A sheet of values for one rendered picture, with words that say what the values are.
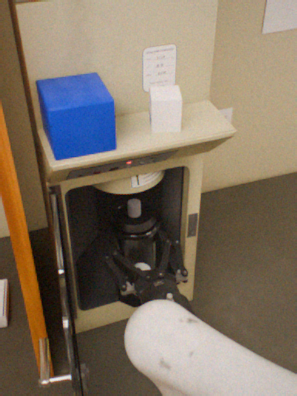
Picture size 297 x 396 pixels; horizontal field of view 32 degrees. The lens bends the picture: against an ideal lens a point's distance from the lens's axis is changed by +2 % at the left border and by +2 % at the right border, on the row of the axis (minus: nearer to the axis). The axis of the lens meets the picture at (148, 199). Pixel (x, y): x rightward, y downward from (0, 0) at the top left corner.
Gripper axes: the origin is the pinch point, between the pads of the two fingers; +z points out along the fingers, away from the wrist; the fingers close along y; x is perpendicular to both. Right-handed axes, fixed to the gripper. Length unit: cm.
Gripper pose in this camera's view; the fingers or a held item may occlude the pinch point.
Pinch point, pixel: (135, 236)
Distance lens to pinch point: 110.5
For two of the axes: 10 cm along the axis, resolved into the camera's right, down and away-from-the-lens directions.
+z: -2.9, -6.0, 7.5
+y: -9.6, 1.9, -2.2
